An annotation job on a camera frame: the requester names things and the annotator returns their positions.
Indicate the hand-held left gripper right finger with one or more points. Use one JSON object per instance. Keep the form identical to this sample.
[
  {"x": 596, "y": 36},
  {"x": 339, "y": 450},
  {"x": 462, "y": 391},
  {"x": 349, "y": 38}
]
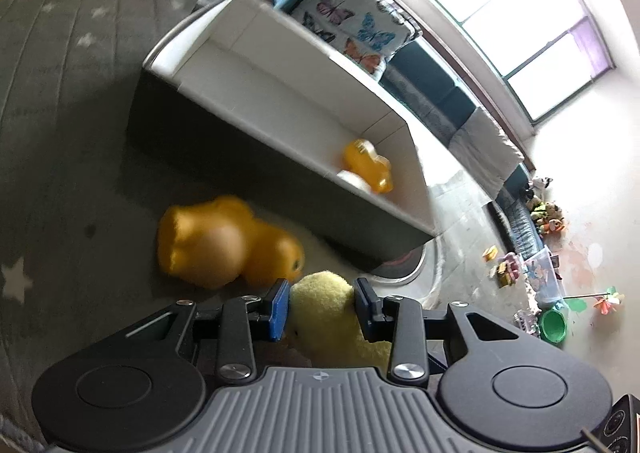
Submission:
[{"x": 364, "y": 305}]

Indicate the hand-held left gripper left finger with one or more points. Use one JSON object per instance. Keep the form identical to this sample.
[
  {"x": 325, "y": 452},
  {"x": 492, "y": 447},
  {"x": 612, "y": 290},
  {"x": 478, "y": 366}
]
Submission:
[{"x": 280, "y": 311}]

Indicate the yellow plush toy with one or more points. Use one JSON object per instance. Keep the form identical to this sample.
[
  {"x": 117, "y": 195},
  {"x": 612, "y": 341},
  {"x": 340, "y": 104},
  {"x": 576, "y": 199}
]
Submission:
[{"x": 327, "y": 318}]

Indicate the large yellow rubber duck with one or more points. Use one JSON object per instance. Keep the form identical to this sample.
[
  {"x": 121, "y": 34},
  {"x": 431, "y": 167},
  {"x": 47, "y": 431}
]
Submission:
[{"x": 225, "y": 243}]

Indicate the small yellow rubber duck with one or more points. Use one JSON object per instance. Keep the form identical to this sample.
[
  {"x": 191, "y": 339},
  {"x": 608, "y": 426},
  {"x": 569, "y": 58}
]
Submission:
[{"x": 367, "y": 165}]

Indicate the grey fabric storage box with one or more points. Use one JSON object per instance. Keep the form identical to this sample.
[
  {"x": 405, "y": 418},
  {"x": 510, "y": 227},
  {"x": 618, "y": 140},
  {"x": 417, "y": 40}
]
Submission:
[{"x": 280, "y": 133}]

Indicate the round white robot vacuum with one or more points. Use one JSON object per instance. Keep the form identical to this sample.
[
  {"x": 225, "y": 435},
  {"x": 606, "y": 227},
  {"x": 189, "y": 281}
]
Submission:
[{"x": 405, "y": 265}]

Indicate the small yellow toy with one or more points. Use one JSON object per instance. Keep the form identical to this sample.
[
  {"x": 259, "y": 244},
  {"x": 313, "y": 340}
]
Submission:
[{"x": 490, "y": 253}]

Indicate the pink and yellow toy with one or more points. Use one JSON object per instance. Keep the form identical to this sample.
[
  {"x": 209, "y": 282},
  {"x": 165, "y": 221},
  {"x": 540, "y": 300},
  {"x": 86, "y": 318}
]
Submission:
[{"x": 507, "y": 270}]

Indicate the clear plastic toy bin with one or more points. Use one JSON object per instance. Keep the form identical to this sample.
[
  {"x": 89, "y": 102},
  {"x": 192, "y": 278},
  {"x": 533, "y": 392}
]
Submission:
[{"x": 545, "y": 280}]

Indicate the green plastic bucket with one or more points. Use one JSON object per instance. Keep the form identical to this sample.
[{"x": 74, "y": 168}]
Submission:
[{"x": 553, "y": 324}]

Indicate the grey and teal sofa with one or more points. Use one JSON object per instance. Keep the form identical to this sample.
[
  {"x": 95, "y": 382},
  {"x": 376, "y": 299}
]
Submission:
[{"x": 460, "y": 133}]

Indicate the pile of plush toys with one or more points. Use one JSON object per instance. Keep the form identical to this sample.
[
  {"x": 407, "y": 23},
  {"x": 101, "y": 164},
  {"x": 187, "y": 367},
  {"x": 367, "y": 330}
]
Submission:
[{"x": 545, "y": 213}]

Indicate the colourful pinwheel toy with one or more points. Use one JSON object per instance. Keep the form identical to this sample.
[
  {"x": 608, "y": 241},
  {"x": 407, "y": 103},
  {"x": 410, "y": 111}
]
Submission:
[{"x": 606, "y": 301}]

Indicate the grey star-patterned rug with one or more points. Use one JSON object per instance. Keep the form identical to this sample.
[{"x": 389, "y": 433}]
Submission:
[{"x": 75, "y": 133}]

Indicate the butterfly print pillow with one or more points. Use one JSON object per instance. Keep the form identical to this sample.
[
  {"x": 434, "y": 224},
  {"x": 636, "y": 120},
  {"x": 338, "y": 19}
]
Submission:
[{"x": 352, "y": 18}]

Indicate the window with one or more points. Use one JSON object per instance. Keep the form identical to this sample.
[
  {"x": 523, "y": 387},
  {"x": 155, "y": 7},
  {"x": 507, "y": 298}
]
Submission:
[{"x": 520, "y": 18}]

